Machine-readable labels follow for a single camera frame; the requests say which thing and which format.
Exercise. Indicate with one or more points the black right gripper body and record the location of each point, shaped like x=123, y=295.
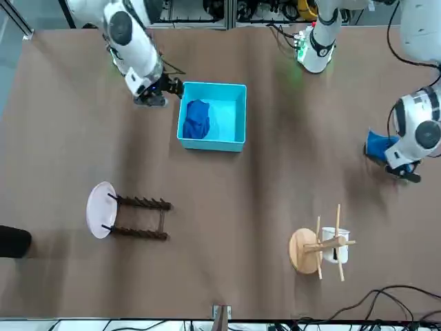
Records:
x=164, y=86

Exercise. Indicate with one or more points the pale pink round plate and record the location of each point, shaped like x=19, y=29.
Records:
x=100, y=210

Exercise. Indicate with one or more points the blue square rag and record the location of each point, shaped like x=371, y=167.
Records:
x=377, y=145
x=196, y=119

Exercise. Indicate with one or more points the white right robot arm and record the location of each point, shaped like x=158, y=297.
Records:
x=134, y=51

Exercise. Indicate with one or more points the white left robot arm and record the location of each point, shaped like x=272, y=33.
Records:
x=320, y=51

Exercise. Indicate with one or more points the cyan plastic box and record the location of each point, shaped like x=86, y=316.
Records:
x=206, y=145

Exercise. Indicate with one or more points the dark wooden dish rack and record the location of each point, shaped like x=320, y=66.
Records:
x=144, y=232

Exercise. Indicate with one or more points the light wooden mug stand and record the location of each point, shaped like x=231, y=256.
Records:
x=303, y=251

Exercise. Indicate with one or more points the yellow object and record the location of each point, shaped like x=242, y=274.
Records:
x=306, y=8

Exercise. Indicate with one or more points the black rounded object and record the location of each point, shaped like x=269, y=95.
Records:
x=13, y=241

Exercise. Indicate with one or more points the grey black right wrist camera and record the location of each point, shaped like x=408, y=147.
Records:
x=151, y=100

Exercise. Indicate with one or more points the aluminium frame beam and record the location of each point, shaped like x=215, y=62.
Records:
x=229, y=13

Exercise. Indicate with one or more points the aluminium profile post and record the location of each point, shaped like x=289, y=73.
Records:
x=25, y=32

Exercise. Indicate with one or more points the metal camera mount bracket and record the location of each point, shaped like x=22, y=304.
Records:
x=222, y=317

